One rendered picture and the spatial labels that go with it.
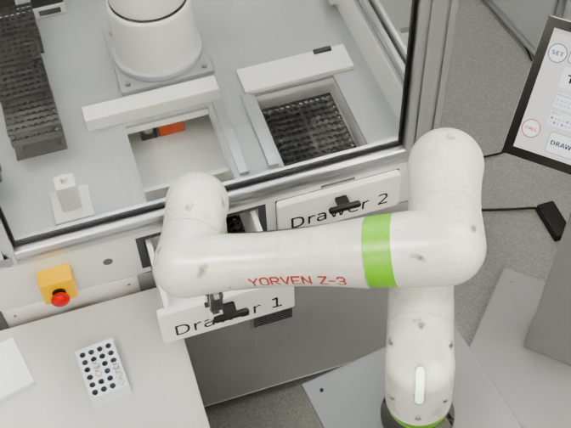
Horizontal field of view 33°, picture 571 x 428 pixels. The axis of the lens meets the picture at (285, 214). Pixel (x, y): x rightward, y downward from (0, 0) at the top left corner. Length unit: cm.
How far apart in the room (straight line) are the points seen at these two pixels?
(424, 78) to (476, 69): 178
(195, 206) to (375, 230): 32
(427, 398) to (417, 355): 8
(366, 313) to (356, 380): 63
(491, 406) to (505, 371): 92
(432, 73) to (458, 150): 46
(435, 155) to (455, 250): 18
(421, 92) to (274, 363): 101
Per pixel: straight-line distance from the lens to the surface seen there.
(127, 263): 214
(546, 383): 295
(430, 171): 152
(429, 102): 204
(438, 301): 184
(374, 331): 275
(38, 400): 212
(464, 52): 382
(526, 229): 329
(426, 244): 144
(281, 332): 258
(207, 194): 162
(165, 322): 198
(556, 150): 218
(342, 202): 212
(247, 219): 219
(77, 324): 219
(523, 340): 300
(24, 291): 216
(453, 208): 146
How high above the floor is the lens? 259
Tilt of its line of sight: 53 degrees down
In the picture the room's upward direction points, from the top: 2 degrees counter-clockwise
